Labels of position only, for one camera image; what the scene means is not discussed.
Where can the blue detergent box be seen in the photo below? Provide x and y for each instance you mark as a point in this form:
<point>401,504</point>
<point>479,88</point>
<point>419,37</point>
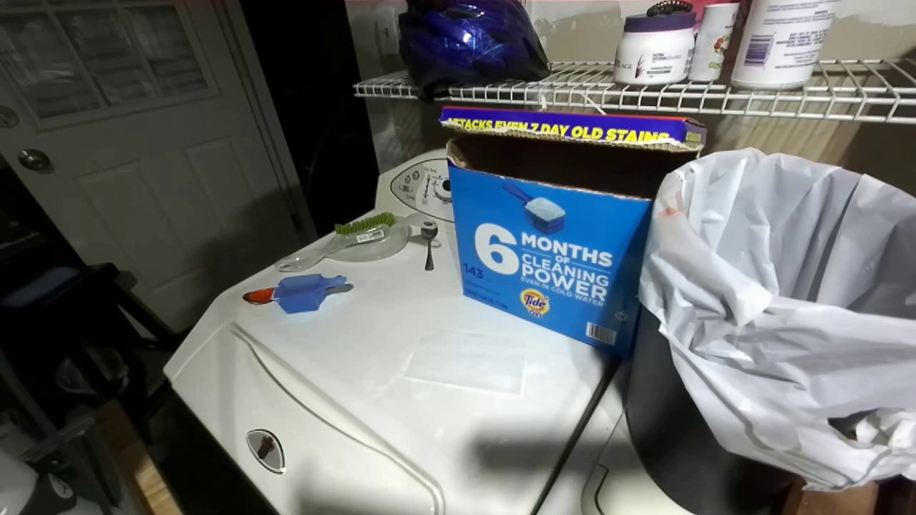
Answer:
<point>548,259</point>

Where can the white jar purple lid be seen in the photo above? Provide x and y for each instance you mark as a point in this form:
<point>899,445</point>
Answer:
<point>654,53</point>

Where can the white washing machine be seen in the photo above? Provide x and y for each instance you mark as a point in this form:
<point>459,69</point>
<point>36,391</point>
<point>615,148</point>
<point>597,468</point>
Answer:
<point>362,382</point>

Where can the white wall switch plate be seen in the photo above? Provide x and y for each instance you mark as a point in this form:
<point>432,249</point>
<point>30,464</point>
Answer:
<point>386,30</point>

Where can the black trash can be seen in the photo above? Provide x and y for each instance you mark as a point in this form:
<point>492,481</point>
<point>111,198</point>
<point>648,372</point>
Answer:
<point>667,429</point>

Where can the white panel door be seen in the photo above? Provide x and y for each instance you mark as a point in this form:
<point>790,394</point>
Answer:
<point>144,172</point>

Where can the white bottle pink cap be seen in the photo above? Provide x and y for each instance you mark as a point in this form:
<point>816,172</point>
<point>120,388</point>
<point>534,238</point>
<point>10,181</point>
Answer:
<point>714,45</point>

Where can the black cluttered cart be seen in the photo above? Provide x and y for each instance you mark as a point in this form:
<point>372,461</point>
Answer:
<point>58,361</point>

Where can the large white jug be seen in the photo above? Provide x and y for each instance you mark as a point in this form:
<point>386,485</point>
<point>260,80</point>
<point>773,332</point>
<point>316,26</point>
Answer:
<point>780,45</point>

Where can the round metal door knob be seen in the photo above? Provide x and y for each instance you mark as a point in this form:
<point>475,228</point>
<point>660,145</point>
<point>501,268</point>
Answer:
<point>36,159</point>

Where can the small orange object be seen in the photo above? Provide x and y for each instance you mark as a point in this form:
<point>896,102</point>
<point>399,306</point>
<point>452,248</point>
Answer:
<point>259,295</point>

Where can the trash can with white bag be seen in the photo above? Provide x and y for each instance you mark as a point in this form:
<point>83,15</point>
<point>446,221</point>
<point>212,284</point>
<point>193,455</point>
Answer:
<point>790,305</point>

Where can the blue bicycle helmet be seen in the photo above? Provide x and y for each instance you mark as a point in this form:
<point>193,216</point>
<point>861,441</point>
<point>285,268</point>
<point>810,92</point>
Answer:
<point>466,45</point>

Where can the blue plastic scoop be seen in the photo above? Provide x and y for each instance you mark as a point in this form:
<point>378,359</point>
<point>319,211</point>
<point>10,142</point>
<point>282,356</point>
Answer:
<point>303,292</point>

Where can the clear green plastic scoop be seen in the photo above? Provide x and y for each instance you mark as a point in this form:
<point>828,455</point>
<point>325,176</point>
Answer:
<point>366,231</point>

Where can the wooden board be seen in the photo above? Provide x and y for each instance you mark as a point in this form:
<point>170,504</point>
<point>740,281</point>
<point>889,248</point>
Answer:
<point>144,468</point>

